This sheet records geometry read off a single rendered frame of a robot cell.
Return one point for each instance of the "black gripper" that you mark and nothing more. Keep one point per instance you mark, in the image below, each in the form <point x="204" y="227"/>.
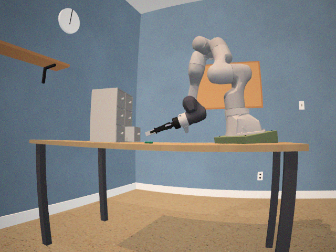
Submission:
<point x="175" y="123"/>

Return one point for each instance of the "beige small chest of drawers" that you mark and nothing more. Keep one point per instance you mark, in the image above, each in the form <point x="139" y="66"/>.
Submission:
<point x="103" y="116"/>

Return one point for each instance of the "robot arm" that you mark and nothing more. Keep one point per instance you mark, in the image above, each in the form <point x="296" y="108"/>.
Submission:
<point x="238" y="120"/>

